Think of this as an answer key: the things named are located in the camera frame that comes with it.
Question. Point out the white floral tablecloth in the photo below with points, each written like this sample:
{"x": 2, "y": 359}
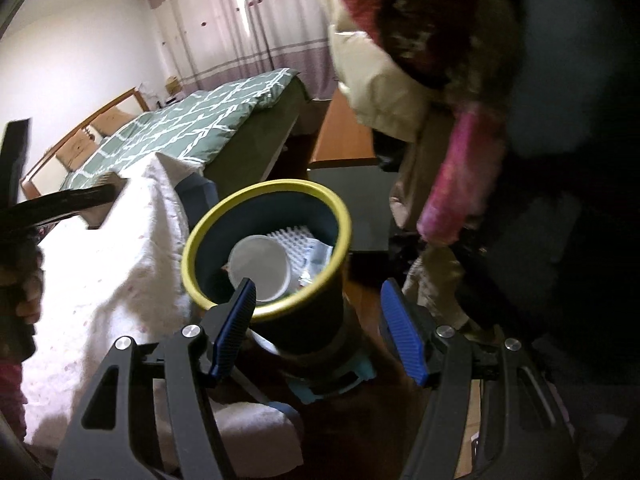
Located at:
{"x": 100, "y": 300}

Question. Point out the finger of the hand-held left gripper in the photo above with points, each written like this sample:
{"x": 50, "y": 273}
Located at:
{"x": 15, "y": 160}
{"x": 60, "y": 204}

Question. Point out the pink white curtain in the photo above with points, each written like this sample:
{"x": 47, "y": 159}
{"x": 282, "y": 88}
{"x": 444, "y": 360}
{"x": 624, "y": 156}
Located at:
{"x": 260, "y": 25}

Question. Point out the cream puffer jacket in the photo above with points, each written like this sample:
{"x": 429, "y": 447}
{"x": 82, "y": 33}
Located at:
{"x": 390, "y": 90}

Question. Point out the light blue plastic stand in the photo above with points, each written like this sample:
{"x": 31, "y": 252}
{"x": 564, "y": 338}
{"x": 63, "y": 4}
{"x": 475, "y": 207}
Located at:
{"x": 360, "y": 377}

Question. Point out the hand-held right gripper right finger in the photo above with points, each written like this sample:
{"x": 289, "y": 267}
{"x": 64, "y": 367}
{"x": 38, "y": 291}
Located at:
{"x": 405, "y": 335}

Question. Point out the leopard print scarf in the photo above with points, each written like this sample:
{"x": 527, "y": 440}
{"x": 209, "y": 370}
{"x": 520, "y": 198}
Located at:
{"x": 430, "y": 25}

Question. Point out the yellow rimmed dark bin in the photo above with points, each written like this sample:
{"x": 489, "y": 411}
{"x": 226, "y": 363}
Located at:
{"x": 305, "y": 330}

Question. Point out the white blister tray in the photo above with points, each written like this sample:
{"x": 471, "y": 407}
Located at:
{"x": 292, "y": 245}

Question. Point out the pink floral garment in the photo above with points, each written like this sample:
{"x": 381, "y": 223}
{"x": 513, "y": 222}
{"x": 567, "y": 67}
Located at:
{"x": 460, "y": 180}

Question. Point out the wooden bed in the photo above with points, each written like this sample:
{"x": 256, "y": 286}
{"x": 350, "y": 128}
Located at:
{"x": 280, "y": 125}

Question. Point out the wooden desk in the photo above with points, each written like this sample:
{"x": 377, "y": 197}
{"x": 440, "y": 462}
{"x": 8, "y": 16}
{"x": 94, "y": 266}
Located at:
{"x": 345, "y": 135}

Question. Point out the brown pillow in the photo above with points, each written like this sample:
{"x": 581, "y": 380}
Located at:
{"x": 77, "y": 152}
{"x": 112, "y": 122}

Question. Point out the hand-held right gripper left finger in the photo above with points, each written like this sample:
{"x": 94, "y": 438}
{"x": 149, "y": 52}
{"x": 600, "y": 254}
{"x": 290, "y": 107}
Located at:
{"x": 232, "y": 330}

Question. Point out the white fabric bundle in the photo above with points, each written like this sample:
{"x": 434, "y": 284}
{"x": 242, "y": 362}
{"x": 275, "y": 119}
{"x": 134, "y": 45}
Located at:
{"x": 255, "y": 440}

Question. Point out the green checked quilt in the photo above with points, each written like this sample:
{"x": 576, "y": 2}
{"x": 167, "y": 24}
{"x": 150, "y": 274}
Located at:
{"x": 200, "y": 115}

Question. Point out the person's left hand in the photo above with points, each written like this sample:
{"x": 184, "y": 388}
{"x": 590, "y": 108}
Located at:
{"x": 27, "y": 290}

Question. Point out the silver foil blister pack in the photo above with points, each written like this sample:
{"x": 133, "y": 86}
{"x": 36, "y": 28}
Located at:
{"x": 315, "y": 260}

